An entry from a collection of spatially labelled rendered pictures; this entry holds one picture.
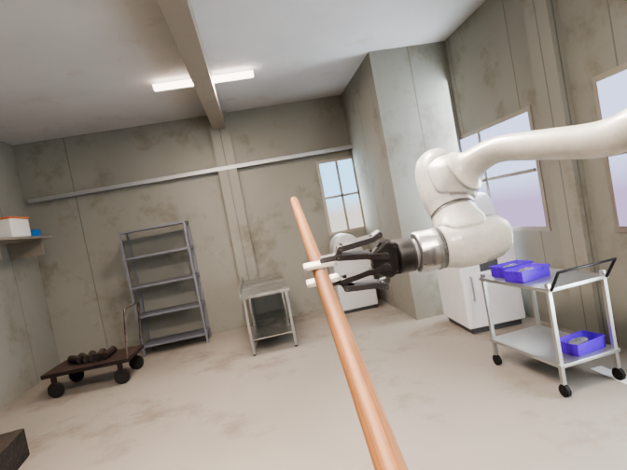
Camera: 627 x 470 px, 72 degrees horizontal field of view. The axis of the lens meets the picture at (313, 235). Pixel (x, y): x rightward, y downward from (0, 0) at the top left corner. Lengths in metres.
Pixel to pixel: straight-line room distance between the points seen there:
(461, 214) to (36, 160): 7.49
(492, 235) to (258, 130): 6.63
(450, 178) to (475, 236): 0.14
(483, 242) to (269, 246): 6.42
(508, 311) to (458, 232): 4.32
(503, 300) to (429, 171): 4.23
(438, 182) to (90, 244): 7.01
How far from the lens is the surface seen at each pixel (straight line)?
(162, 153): 7.48
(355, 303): 6.85
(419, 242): 0.91
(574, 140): 0.87
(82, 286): 7.79
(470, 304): 5.03
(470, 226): 0.95
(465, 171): 0.98
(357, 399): 0.53
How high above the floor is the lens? 1.60
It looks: 2 degrees down
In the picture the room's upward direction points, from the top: 11 degrees counter-clockwise
